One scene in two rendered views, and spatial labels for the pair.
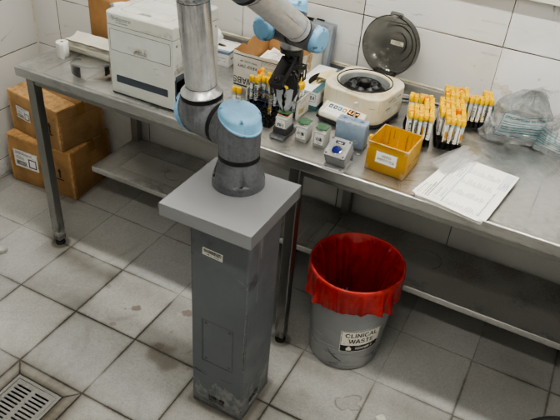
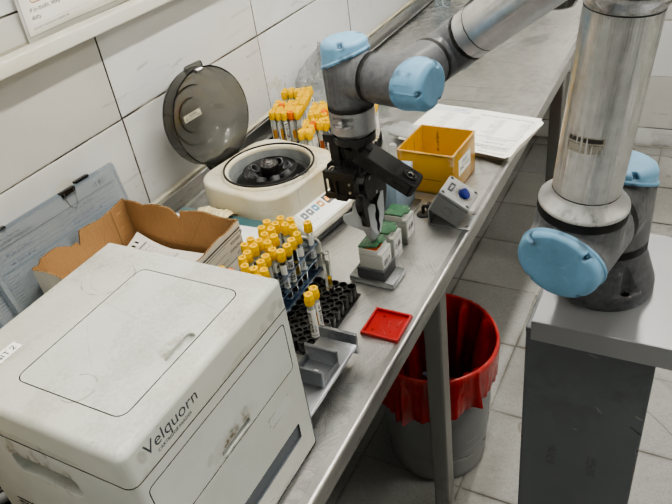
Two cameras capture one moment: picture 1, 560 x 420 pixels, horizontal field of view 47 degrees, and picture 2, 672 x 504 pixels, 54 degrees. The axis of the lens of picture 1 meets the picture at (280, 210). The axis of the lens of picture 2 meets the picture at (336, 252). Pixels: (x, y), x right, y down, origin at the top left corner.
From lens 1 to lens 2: 210 cm
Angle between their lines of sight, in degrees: 65
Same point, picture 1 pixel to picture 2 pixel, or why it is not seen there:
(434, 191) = (496, 145)
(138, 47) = (229, 422)
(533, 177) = not seen: hidden behind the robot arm
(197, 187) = (654, 323)
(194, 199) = not seen: outside the picture
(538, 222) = (516, 100)
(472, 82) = (254, 100)
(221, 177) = (648, 273)
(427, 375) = not seen: hidden behind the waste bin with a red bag
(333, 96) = (296, 203)
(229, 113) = (644, 164)
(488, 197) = (489, 117)
